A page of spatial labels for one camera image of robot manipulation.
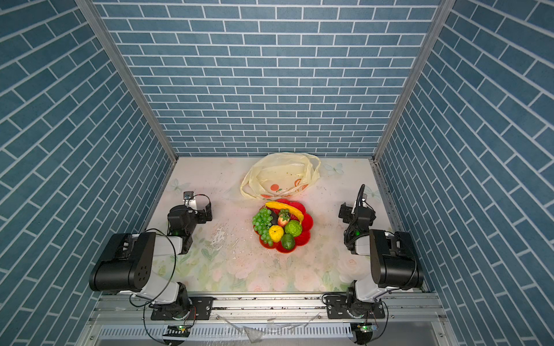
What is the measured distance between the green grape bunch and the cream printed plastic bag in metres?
0.13

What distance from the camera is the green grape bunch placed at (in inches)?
33.9

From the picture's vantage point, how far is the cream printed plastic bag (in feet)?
3.40
